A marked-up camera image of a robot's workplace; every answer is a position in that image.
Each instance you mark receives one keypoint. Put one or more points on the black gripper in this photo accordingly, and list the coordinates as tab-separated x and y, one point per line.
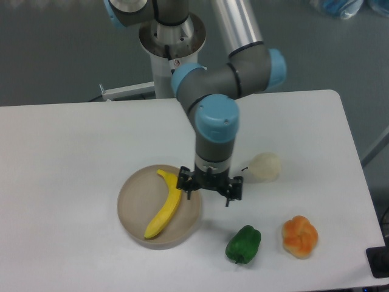
230	188

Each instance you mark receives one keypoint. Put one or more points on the yellow banana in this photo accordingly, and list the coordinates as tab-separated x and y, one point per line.
168	210

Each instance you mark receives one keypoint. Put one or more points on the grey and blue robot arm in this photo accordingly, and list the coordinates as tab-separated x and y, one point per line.
208	96

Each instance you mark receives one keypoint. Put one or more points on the beige round plate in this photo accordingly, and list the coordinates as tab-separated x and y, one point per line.
140	199

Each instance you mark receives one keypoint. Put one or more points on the white pear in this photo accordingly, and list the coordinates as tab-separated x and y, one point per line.
264	167

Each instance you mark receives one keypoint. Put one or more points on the green bell pepper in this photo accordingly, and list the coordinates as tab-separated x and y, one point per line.
244	245

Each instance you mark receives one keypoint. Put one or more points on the orange bread roll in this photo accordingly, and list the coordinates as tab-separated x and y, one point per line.
300	237

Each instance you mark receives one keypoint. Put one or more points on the black device at table edge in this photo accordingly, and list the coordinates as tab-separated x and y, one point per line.
378	261

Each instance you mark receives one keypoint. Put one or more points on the blue plastic bag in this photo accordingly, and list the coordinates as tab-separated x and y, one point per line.
347	9

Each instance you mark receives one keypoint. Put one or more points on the white left bracket bar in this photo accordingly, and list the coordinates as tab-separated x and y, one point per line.
127	92

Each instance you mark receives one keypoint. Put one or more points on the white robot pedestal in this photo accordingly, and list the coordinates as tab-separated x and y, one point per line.
169	47

